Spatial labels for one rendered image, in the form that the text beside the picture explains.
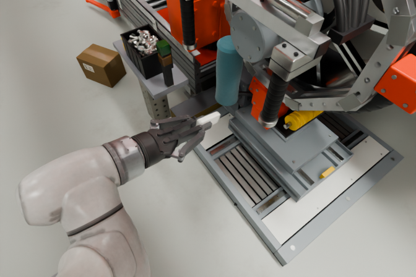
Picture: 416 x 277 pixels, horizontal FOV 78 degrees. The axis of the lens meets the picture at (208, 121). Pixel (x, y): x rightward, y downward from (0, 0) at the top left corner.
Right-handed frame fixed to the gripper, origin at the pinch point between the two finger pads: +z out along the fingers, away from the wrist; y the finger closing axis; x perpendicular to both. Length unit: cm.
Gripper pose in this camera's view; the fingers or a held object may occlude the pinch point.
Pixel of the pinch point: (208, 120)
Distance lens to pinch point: 66.2
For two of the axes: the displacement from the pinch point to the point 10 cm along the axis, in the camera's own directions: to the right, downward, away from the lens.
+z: 7.4, -3.4, 5.8
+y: -6.4, -6.2, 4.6
